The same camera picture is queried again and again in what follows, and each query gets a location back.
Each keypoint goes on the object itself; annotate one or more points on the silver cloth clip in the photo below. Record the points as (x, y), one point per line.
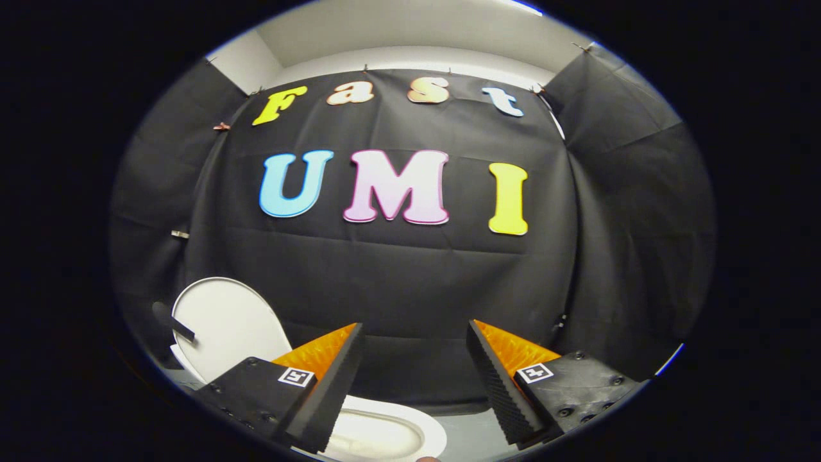
(179, 234)

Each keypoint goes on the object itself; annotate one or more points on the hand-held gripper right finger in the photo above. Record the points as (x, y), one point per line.
(500, 391)

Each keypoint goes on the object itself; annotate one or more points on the white toilet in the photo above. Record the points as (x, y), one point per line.
(431, 431)

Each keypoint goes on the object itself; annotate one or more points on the white toilet lid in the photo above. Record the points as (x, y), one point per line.
(231, 327)

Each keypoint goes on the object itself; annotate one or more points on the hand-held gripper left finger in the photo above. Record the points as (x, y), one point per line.
(333, 391)

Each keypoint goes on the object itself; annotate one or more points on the black backdrop cloth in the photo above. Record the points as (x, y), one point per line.
(410, 276)

